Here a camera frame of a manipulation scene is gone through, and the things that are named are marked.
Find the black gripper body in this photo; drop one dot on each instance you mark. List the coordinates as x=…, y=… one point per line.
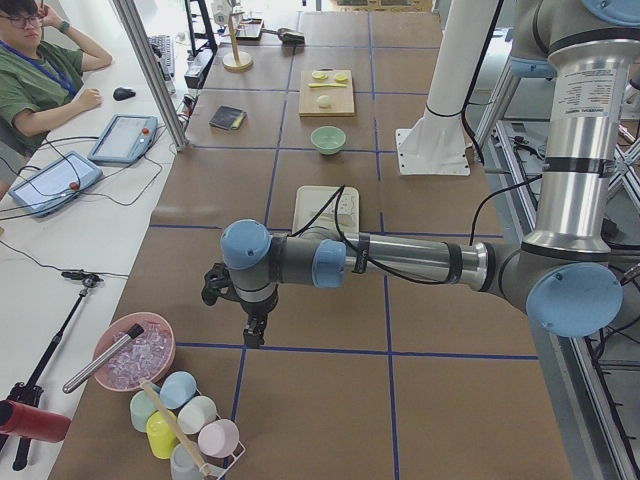
x=258, y=306

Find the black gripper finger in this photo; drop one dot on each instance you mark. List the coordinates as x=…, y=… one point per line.
x=261, y=324
x=249, y=334

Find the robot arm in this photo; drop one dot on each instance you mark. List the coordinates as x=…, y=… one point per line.
x=558, y=275

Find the pink bowl with ice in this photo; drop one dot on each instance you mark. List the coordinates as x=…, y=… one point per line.
x=147, y=357

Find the green ceramic bowl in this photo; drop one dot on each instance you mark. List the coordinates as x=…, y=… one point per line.
x=328, y=140

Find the white bun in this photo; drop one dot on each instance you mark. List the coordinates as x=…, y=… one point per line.
x=324, y=102

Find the blue cup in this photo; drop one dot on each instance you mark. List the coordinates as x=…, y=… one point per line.
x=178, y=388

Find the white cup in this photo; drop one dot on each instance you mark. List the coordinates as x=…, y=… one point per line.
x=196, y=414

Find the pink cup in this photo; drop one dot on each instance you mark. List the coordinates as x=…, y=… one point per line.
x=219, y=439

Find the metal cylinder tool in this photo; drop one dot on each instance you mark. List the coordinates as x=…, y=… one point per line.
x=90, y=369

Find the wooden stick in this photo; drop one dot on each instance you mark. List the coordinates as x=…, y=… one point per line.
x=204, y=468

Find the white divided tray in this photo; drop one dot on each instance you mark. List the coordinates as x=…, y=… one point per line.
x=317, y=206

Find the green cup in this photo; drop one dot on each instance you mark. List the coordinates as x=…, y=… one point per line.
x=141, y=408

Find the yellow cup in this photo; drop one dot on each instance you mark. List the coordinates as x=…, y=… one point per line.
x=161, y=438

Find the grey cup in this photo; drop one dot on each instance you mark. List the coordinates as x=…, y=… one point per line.
x=182, y=466

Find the grey yellow sponge cloth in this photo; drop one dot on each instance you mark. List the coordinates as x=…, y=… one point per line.
x=228, y=118

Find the far teach pendant tablet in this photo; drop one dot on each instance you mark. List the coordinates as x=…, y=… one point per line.
x=124, y=140

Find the teach pendant tablet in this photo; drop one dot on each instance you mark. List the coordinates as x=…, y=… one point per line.
x=56, y=185
x=124, y=140

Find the wooden cutting board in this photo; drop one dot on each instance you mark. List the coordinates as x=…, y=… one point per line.
x=343, y=100

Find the black selfie stick tripod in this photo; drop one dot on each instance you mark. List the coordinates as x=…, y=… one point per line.
x=30, y=392

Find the yellow plastic knife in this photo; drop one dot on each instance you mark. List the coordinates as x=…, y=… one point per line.
x=313, y=85

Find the near teach pendant tablet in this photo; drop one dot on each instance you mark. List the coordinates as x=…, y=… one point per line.
x=56, y=185

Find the red bottle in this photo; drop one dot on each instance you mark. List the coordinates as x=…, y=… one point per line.
x=18, y=419

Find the wooden mug tree stand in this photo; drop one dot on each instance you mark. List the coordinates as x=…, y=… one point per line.
x=236, y=61

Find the black computer mouse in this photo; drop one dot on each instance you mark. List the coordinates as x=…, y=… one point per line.
x=122, y=93

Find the metal scoop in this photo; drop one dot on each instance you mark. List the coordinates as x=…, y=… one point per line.
x=286, y=36

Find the black keyboard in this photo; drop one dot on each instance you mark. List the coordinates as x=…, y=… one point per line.
x=163, y=49

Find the dark wooden tray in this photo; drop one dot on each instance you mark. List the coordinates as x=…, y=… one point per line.
x=249, y=29

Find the person in green shirt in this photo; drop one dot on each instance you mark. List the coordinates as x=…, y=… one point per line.
x=43, y=59

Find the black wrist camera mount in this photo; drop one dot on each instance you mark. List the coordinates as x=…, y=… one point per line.
x=217, y=284

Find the white wire cup rack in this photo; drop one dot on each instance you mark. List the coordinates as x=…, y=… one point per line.
x=222, y=466

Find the aluminium frame post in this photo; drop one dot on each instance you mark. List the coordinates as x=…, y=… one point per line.
x=134, y=28

